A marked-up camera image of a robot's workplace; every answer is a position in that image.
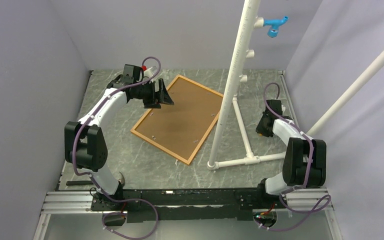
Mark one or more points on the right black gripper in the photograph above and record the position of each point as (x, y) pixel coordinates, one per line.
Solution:
(260, 129)

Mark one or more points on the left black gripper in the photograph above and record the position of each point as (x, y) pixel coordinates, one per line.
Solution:
(162, 95)

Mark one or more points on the orange picture frame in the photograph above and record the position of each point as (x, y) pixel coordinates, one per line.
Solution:
(181, 129)

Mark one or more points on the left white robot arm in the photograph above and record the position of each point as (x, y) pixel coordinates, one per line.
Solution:
(85, 146)

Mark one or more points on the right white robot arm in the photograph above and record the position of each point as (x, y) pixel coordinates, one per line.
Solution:
(304, 161)

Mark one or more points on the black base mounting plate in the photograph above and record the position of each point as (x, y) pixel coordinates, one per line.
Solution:
(140, 210)

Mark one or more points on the blue pipe fitting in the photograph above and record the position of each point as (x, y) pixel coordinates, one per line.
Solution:
(274, 25)

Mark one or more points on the white pvc pipe stand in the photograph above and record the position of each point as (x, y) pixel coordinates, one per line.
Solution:
(249, 20)

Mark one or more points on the black rod on table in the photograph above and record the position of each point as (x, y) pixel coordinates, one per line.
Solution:
(79, 183)

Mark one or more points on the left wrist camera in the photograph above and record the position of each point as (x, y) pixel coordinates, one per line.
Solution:
(149, 72)

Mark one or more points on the aluminium rail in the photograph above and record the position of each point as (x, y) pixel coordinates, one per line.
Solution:
(80, 202)

